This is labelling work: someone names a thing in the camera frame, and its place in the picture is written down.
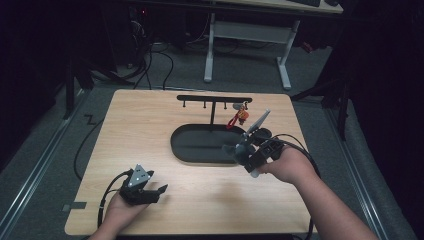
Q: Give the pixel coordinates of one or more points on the metal floor rail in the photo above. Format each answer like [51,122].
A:
[36,170]
[356,163]

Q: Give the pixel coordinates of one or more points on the dark computer tower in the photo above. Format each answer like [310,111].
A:
[138,30]

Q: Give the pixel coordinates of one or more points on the grey round table cap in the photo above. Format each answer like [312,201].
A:
[237,106]

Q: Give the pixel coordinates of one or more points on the black key rack with tray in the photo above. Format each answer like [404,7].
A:
[200,143]

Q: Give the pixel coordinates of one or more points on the desk with white legs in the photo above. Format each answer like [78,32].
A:
[250,31]

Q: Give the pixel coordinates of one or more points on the black metal stand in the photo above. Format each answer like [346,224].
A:
[69,90]
[342,110]

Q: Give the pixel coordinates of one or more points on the person's left hand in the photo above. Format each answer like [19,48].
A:
[121,213]

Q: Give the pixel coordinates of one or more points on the person's right hand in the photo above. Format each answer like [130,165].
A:
[291,165]

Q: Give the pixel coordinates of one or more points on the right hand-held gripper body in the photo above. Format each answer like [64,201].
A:
[266,150]

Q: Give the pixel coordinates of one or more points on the grey tape piece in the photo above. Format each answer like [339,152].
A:
[75,206]

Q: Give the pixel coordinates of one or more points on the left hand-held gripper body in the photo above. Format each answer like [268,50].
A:
[136,193]

